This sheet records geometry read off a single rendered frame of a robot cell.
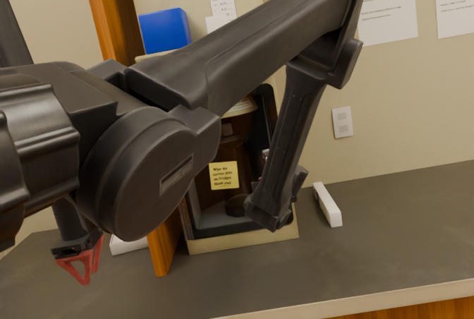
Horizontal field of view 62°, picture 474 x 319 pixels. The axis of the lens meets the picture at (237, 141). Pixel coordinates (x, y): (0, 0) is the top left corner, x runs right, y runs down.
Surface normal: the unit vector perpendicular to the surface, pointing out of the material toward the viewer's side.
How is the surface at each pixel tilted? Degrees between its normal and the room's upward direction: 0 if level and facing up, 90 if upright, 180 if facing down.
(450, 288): 90
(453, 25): 90
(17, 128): 70
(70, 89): 31
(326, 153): 90
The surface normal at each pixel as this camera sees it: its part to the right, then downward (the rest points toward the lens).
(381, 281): -0.18, -0.96
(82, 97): 0.29, -0.85
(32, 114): 0.70, -0.45
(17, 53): 0.81, -0.09
